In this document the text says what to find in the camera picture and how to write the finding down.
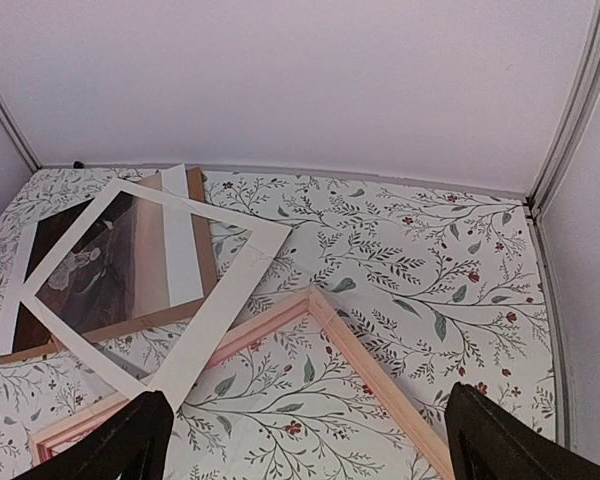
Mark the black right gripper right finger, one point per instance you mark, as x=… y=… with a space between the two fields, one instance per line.
x=486 y=442

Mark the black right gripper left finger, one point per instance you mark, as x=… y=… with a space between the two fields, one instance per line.
x=132 y=444

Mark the white mat board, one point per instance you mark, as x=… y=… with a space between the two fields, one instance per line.
x=220 y=280

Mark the pink wooden picture frame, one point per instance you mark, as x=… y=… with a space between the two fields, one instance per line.
x=290 y=394

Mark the photo print with white border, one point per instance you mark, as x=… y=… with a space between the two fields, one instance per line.
x=130 y=260

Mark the right aluminium corner post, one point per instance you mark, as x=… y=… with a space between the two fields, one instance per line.
x=578 y=110

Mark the aluminium corner post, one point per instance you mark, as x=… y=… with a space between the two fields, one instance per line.
x=578 y=110
x=17 y=138

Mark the left aluminium corner post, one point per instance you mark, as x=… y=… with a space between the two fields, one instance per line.
x=17 y=138

